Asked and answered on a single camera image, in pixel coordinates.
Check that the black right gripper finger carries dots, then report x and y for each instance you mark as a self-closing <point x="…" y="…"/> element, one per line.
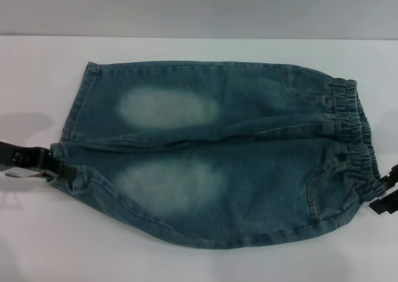
<point x="391" y="178"/>
<point x="385" y="202"/>

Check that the blue denim shorts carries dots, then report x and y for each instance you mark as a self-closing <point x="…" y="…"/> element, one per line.
<point x="199" y="157"/>

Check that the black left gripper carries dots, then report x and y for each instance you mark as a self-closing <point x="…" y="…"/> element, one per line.
<point x="17" y="157"/>

